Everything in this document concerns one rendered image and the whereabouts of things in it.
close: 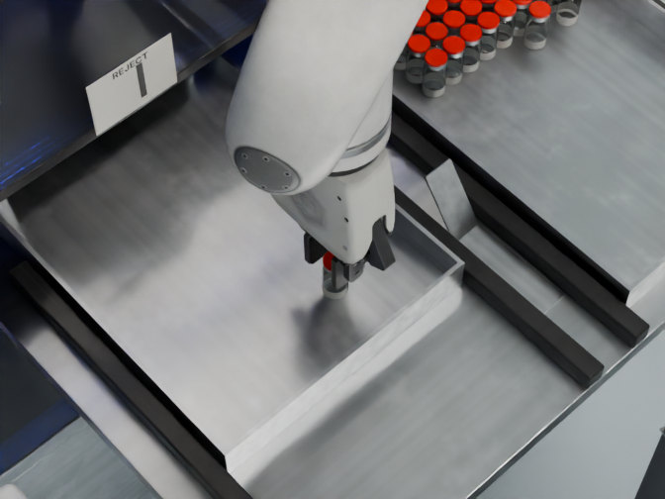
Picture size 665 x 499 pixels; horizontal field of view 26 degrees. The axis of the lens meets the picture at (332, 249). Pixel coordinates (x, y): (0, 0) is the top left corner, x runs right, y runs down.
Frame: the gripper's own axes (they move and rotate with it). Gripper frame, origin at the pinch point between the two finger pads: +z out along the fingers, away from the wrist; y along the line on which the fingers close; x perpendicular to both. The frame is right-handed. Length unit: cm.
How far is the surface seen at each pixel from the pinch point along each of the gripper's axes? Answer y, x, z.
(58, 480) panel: -20, -22, 42
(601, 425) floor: 2, 51, 94
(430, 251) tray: 3.4, 7.9, 4.3
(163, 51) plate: -18.8, -1.3, -9.8
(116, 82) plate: -18.8, -6.2, -9.8
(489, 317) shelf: 10.6, 7.8, 6.2
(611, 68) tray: -0.4, 35.8, 5.8
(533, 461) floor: 0, 39, 94
